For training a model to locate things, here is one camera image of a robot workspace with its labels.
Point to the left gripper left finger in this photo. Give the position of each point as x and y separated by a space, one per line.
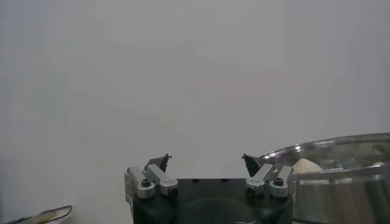
160 179

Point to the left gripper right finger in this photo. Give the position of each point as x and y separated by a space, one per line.
262 178

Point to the white steamed baozi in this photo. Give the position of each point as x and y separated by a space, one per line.
306 166

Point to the stainless steel steamer basket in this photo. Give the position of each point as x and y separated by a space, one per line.
335 198

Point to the gold smartphone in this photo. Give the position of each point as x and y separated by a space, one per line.
42 217

